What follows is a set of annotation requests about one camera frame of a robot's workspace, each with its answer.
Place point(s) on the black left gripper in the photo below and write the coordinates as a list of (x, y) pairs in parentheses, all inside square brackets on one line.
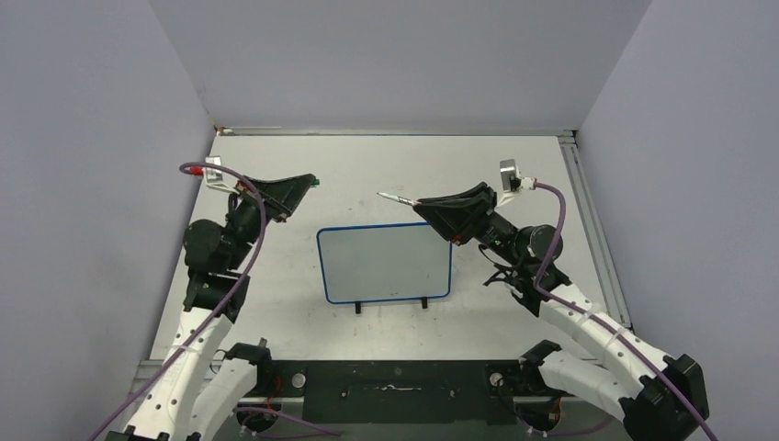
[(281, 196)]

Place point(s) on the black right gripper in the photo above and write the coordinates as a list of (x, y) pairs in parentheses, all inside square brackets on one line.
[(450, 224)]

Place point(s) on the white whiteboard marker pen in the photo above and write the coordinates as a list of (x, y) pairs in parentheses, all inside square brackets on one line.
[(399, 199)]

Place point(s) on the blue framed whiteboard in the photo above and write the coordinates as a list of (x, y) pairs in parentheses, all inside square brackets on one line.
[(383, 263)]

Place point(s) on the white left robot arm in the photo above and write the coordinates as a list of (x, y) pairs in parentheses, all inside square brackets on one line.
[(181, 403)]

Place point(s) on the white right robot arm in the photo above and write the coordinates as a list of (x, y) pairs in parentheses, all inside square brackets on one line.
[(654, 395)]

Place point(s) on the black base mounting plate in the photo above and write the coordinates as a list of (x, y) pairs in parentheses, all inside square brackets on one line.
[(397, 392)]

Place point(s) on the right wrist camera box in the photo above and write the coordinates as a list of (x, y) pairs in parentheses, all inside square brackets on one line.
[(511, 177)]

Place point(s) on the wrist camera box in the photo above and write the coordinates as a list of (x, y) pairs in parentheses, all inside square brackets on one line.
[(214, 177), (511, 177)]

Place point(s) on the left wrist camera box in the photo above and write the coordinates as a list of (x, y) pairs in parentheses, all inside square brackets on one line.
[(214, 177)]

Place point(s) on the aluminium table edge rail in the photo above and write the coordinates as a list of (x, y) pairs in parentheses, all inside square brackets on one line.
[(280, 131)]

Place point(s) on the aluminium frame rail right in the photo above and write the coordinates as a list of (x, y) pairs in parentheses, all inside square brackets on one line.
[(604, 264)]

